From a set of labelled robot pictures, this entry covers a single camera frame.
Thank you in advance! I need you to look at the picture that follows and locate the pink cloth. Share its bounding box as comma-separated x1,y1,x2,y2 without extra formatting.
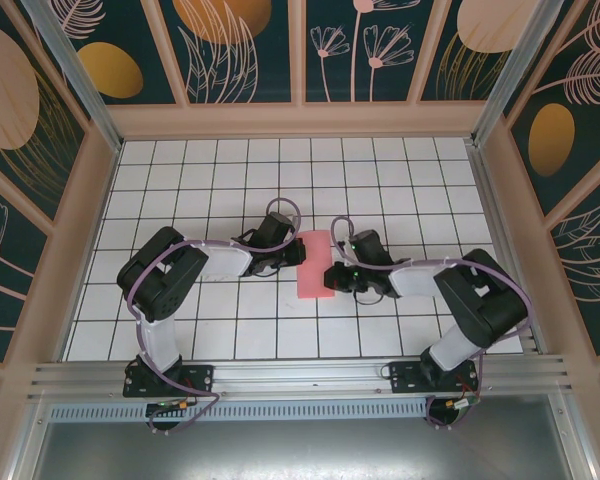
296,229,337,300

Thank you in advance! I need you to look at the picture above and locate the shiny metal sheet panel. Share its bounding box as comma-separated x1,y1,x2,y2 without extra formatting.
29,419,592,480

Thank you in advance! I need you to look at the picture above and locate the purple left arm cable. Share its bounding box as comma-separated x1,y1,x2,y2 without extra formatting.
127,196,302,436

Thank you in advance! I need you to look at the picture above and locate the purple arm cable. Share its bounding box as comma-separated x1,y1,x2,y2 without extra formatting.
331,215,535,432
127,196,302,436

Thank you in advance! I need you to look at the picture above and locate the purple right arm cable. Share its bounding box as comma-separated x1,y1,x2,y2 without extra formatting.
331,215,535,432

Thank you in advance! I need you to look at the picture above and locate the aluminium side rail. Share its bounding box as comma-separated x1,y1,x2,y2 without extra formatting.
465,141,549,356

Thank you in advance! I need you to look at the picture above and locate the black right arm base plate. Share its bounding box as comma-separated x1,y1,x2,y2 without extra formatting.
388,360,481,396

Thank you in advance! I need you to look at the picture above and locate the long aluminium mounting rail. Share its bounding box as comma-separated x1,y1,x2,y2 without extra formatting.
27,353,574,402

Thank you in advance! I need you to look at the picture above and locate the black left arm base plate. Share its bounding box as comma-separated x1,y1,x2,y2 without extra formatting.
123,363,216,399

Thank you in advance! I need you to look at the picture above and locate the grey slotted cable duct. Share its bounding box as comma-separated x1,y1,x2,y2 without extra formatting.
47,402,431,423

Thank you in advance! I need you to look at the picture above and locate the aluminium corner post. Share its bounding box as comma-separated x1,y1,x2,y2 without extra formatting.
469,0,545,147
22,0,125,154

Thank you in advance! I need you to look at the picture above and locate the aluminium frame bar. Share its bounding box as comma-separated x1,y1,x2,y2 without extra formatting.
549,382,600,480
0,397,49,480

